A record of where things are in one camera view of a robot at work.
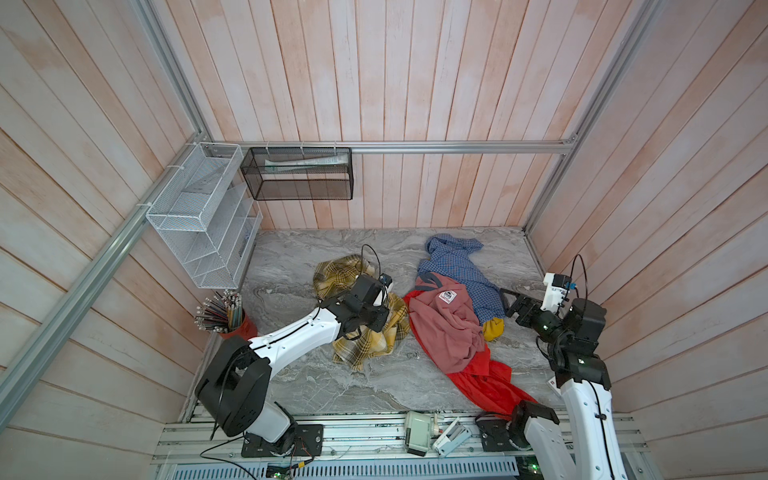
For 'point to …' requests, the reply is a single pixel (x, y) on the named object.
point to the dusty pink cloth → (446, 321)
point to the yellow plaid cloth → (334, 272)
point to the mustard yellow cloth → (493, 329)
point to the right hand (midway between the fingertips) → (512, 293)
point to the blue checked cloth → (450, 256)
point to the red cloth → (488, 382)
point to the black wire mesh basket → (299, 173)
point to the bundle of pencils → (221, 313)
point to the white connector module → (455, 435)
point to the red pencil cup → (247, 330)
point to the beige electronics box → (418, 433)
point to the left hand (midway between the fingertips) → (380, 316)
